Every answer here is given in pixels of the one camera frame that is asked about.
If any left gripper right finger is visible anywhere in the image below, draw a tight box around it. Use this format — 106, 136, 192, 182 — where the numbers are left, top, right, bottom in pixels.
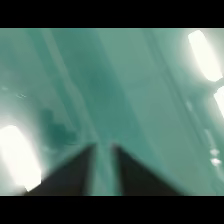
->
112, 143, 184, 197

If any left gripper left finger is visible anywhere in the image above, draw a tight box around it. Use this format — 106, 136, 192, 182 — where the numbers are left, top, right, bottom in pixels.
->
25, 143, 97, 197

